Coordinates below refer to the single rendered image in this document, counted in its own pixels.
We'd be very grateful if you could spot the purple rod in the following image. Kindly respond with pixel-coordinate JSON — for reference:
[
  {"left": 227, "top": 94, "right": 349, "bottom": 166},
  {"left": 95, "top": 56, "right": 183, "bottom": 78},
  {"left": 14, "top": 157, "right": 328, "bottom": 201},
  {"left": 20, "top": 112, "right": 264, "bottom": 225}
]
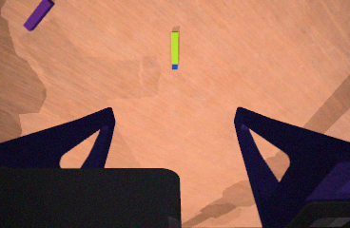
[{"left": 23, "top": 0, "right": 55, "bottom": 31}]

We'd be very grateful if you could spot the lime green rod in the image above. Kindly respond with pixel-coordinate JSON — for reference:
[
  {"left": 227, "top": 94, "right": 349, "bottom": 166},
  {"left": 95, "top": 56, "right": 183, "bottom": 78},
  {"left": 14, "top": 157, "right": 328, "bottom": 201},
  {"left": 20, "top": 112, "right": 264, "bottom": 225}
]
[{"left": 171, "top": 31, "right": 178, "bottom": 65}]

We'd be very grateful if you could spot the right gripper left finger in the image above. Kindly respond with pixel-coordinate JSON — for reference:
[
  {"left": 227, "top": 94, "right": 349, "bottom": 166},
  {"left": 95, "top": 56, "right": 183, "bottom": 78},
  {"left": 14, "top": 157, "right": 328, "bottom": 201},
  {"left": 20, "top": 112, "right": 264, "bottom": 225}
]
[{"left": 0, "top": 107, "right": 115, "bottom": 168}]

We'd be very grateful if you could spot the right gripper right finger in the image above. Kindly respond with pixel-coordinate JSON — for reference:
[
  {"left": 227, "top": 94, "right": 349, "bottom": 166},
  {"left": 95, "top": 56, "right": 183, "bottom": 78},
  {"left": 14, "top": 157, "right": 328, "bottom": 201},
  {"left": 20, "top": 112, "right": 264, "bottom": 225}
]
[{"left": 234, "top": 106, "right": 350, "bottom": 227}]

